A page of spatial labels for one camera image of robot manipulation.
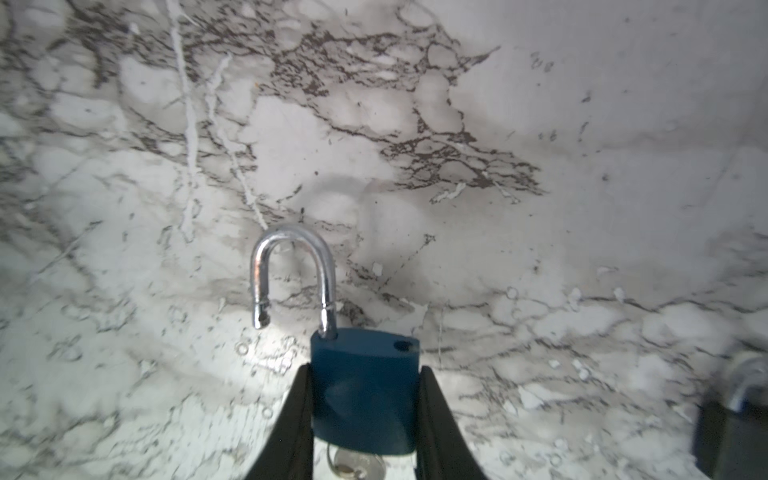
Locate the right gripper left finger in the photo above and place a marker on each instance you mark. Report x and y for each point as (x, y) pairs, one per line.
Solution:
(289, 450)

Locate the blue padlock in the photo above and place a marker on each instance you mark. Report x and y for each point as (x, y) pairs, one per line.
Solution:
(365, 382)

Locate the small black padlock top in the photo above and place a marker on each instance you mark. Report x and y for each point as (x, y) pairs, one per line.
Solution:
(730, 440)

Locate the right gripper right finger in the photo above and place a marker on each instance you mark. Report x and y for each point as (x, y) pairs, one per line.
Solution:
(441, 451)

